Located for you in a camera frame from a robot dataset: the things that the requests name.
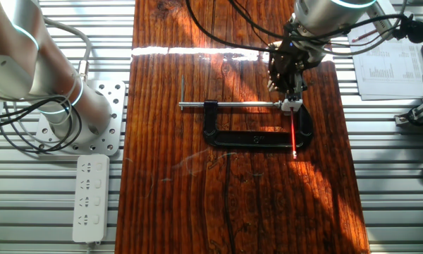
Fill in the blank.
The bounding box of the black base cable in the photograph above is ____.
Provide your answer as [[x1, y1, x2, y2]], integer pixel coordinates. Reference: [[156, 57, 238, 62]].
[[0, 97, 83, 155]]

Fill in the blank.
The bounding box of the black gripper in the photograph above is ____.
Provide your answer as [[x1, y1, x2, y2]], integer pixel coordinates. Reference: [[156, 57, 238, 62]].
[[267, 39, 324, 95]]

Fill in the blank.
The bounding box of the dark red pencil with eraser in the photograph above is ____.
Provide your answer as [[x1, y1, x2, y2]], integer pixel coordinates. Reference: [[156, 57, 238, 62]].
[[351, 29, 379, 44]]

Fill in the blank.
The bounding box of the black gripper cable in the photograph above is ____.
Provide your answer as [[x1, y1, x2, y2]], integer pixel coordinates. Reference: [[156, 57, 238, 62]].
[[228, 0, 297, 42], [185, 0, 274, 54]]

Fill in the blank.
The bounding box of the grey base cable with connector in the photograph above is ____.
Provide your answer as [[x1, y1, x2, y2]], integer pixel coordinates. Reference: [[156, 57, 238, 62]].
[[42, 16, 93, 84]]

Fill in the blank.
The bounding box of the brown wooden board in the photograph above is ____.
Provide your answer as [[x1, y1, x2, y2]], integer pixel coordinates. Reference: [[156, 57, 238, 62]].
[[114, 0, 371, 254]]

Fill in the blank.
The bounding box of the black metal C-clamp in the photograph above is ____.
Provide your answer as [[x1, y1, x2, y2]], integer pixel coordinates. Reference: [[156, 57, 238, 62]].
[[178, 75, 314, 149]]

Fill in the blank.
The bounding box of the light grey gripper cable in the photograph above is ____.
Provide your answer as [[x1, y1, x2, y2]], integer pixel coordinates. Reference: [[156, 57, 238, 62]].
[[322, 0, 409, 57]]

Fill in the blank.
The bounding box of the white pencil holder block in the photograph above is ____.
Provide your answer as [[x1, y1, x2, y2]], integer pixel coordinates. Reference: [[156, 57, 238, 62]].
[[281, 99, 303, 116]]

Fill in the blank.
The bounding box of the printed white paper sheet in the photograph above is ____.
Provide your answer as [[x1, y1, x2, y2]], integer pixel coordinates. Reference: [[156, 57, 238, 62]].
[[347, 10, 423, 98]]

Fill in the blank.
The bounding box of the black camera cable with plug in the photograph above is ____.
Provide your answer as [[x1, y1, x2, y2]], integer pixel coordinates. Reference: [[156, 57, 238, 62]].
[[292, 13, 423, 44]]

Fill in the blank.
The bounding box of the plain white paper sheet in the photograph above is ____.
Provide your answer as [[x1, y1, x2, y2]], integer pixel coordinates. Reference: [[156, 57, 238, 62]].
[[357, 92, 423, 102]]

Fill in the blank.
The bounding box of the white power strip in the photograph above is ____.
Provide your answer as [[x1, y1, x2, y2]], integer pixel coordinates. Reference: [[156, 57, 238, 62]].
[[72, 154, 111, 244]]

